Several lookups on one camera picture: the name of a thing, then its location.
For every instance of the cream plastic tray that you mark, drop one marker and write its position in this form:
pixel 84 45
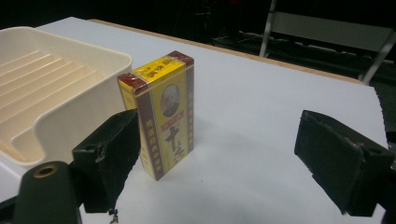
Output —
pixel 53 93

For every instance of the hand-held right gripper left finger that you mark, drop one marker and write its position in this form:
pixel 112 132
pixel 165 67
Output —
pixel 107 155

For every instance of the yellow and brown box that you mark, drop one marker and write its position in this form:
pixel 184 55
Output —
pixel 165 115

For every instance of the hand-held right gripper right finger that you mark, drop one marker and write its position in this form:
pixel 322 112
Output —
pixel 336 155

